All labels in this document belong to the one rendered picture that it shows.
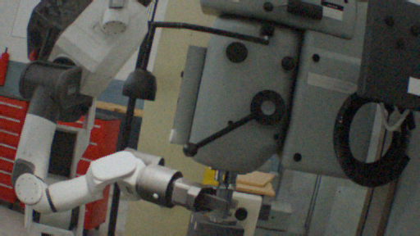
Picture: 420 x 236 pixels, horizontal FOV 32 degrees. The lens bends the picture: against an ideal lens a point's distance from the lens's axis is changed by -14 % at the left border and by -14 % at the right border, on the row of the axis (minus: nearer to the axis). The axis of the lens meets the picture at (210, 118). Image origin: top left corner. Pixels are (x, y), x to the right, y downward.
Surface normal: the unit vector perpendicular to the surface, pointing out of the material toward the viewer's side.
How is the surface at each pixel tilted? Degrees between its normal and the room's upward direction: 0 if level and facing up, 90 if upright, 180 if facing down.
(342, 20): 90
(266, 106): 90
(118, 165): 53
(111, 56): 86
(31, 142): 74
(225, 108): 90
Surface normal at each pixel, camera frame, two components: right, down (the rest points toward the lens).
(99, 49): 0.36, -0.41
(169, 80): -0.01, 0.05
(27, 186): -0.06, -0.24
